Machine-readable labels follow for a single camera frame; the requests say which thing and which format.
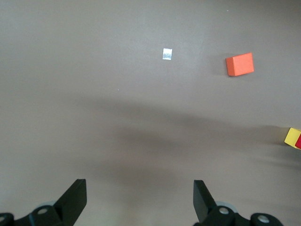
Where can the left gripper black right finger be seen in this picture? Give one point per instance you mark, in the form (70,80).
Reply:
(207,209)

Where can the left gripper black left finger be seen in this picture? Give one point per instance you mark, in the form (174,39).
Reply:
(70,207)

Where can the red wooden block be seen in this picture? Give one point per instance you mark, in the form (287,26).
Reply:
(299,142)

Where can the yellow wooden block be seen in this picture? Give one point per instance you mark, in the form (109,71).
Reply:
(291,137)

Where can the brown paper table cover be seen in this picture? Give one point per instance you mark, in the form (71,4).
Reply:
(94,70)

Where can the orange wooden block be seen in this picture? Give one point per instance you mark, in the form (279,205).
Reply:
(242,64)

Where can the small clear tape patch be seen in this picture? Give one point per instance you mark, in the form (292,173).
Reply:
(167,54)

